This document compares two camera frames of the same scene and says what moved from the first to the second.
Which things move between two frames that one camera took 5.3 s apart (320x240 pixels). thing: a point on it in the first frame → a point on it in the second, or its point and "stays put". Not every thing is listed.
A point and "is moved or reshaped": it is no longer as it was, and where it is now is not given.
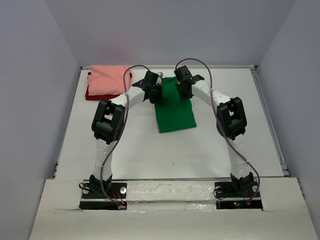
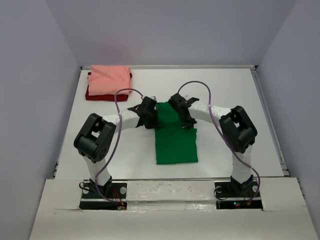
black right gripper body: [185, 95] → [186, 122]
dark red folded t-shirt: [97, 97] stays put
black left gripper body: [156, 95] → [151, 121]
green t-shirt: [173, 113] is moved or reshaped
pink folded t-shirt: [107, 80] stays put
